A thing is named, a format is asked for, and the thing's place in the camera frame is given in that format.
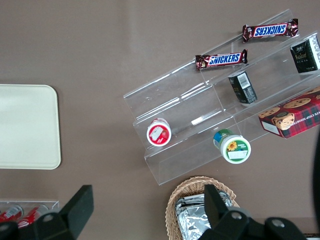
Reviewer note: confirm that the silver foil wrapped package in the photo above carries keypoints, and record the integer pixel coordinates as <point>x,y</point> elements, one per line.
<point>190,220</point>

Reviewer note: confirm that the small black carton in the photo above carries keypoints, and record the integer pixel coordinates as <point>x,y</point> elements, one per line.
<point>305,56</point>
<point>242,87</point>

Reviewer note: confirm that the beige plastic tray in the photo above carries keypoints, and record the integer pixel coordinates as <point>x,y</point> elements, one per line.
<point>27,127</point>

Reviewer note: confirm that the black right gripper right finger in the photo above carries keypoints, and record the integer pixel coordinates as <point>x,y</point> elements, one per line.
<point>220,215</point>

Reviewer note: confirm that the red tartan cookie box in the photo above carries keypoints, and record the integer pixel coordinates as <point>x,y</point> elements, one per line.
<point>292,117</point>

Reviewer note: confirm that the red lid yogurt cup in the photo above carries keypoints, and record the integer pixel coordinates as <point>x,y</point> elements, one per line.
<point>158,132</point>

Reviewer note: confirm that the light wicker basket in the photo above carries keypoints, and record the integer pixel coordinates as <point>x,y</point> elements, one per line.
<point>172,207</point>

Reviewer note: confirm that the red cola bottle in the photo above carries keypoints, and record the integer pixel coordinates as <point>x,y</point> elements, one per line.
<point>32,215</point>
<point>10,213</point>

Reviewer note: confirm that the clear acrylic stepped shelf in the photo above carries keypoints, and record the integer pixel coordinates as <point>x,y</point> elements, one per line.
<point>175,105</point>

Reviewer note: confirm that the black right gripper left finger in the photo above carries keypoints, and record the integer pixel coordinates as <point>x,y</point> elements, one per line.
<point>75,212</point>

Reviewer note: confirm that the green lid yogurt cup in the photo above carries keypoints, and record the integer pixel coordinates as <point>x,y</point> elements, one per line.
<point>233,148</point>

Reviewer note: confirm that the clear acrylic bottle rack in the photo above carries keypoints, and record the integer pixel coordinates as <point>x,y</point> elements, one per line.
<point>53,203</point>

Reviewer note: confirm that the brown Snickers bar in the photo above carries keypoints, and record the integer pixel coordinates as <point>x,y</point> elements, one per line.
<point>271,30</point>
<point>221,60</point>

